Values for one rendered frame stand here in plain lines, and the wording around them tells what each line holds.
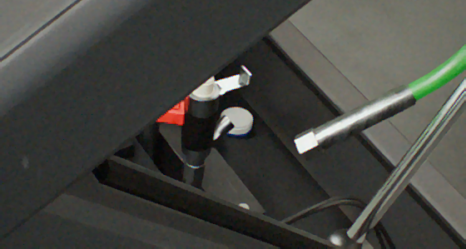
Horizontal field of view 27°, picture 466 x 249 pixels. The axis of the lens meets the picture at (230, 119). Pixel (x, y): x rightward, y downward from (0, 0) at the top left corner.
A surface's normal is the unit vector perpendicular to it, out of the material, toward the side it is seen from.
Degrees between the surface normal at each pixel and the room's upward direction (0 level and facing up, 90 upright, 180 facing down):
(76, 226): 90
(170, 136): 0
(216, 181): 0
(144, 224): 47
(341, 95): 0
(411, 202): 90
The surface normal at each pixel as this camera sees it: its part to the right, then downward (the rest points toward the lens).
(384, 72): 0.11, -0.73
